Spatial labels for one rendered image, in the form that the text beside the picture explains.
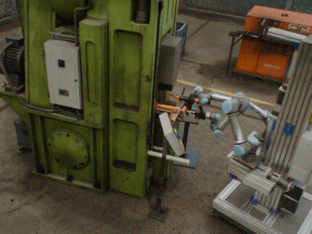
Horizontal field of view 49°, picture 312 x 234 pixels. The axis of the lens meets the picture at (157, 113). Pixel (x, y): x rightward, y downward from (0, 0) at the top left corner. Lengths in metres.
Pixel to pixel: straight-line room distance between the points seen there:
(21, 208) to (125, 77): 1.84
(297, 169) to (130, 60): 1.86
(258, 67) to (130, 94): 4.21
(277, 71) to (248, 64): 0.58
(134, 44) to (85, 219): 1.90
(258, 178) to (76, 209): 1.95
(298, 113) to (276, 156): 0.52
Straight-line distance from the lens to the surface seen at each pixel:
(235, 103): 3.23
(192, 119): 4.15
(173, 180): 4.29
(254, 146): 3.36
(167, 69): 3.35
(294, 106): 3.23
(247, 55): 7.10
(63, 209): 3.97
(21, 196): 4.21
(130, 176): 3.88
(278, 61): 7.05
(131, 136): 3.61
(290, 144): 3.40
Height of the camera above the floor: 2.87
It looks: 31 degrees down
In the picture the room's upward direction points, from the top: 5 degrees clockwise
